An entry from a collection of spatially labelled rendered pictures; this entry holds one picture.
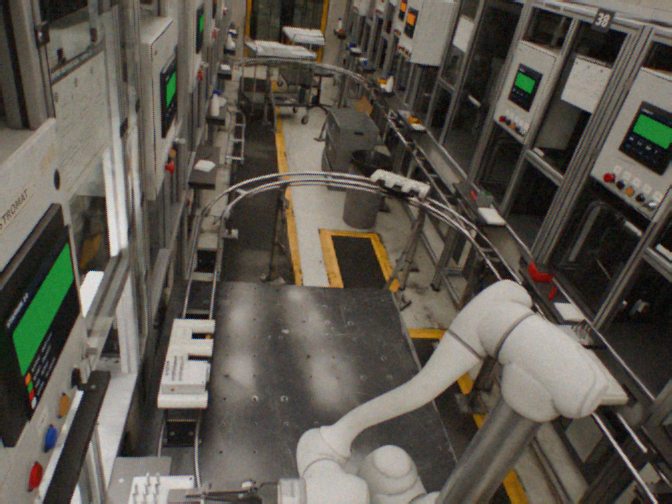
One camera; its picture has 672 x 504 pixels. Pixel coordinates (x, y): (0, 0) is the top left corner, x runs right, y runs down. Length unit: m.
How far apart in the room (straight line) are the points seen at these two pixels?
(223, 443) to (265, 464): 0.16
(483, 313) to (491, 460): 0.33
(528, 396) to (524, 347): 0.10
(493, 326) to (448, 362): 0.13
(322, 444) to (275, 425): 0.50
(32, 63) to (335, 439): 1.01
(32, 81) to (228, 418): 1.31
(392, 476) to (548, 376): 0.55
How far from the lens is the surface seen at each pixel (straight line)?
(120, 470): 1.44
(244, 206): 4.44
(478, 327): 1.12
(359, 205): 4.25
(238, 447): 1.74
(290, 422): 1.81
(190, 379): 1.59
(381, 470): 1.43
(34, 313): 0.69
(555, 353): 1.07
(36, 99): 0.78
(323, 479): 1.23
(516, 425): 1.16
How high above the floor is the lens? 2.10
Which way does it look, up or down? 32 degrees down
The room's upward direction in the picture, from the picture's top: 11 degrees clockwise
